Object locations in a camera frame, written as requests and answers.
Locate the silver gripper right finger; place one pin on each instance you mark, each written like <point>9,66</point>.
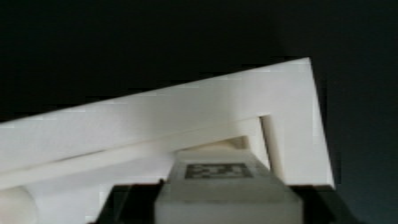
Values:
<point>326,208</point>

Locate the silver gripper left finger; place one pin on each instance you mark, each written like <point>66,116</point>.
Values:
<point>129,208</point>

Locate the white table leg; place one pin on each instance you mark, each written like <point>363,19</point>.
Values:
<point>223,191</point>

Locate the white square tabletop part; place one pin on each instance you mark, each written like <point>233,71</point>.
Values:
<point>79,149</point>

